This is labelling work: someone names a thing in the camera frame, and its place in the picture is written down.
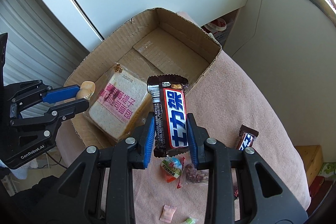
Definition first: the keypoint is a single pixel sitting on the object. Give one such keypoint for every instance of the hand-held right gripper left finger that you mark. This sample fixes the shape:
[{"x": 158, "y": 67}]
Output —
[{"x": 147, "y": 141}]

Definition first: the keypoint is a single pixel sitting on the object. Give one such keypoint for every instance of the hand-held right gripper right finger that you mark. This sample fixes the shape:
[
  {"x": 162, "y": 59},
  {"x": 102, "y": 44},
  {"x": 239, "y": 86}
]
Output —
[{"x": 193, "y": 144}]

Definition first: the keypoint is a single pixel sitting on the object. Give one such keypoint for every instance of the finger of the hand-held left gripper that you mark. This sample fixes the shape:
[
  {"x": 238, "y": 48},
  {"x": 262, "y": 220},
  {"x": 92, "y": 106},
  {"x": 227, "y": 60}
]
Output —
[
  {"x": 71, "y": 108},
  {"x": 61, "y": 94}
]

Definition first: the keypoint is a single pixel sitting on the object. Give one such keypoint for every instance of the small cream pastry snack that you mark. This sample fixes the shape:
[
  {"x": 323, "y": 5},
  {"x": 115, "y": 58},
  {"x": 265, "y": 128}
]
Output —
[{"x": 86, "y": 88}]

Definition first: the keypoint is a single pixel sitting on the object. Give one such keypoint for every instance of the red dates packet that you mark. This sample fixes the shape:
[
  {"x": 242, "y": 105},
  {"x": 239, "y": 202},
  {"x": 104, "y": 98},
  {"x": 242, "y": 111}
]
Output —
[{"x": 194, "y": 174}]

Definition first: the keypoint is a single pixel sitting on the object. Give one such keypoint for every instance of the brown chocolate bar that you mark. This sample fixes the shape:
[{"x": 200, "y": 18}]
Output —
[
  {"x": 245, "y": 138},
  {"x": 174, "y": 119}
]

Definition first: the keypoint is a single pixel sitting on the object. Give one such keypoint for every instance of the orange quail egg pack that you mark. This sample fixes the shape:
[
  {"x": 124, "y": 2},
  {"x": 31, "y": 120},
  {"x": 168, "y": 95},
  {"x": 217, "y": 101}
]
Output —
[{"x": 172, "y": 169}]

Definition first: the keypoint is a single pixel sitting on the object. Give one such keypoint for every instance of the green candy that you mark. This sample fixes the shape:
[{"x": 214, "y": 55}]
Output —
[{"x": 191, "y": 221}]

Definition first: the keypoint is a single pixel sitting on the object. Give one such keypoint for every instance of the cardboard box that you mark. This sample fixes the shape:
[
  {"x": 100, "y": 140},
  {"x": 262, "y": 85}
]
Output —
[{"x": 170, "y": 45}]

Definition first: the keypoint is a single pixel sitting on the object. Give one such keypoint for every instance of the packaged sliced bread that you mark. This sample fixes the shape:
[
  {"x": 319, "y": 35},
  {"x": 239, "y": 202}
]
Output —
[{"x": 118, "y": 106}]

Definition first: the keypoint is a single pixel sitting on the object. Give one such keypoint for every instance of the pink wrapped candy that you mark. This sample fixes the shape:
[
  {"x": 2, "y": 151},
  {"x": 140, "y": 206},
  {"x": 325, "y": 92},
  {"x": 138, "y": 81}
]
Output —
[{"x": 168, "y": 213}]

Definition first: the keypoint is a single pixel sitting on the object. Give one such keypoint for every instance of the white plastic basket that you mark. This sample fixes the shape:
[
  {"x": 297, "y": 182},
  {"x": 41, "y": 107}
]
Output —
[{"x": 220, "y": 31}]

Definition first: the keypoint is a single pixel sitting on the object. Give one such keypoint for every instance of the wooden stool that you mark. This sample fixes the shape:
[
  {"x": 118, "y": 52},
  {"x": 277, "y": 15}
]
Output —
[{"x": 309, "y": 161}]

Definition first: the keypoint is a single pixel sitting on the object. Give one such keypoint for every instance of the red bag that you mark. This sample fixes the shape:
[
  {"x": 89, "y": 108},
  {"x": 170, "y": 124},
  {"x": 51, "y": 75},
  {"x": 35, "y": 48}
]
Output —
[{"x": 319, "y": 184}]

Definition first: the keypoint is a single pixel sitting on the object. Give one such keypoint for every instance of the green printed box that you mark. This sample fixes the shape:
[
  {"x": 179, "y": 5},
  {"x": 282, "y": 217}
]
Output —
[{"x": 328, "y": 169}]

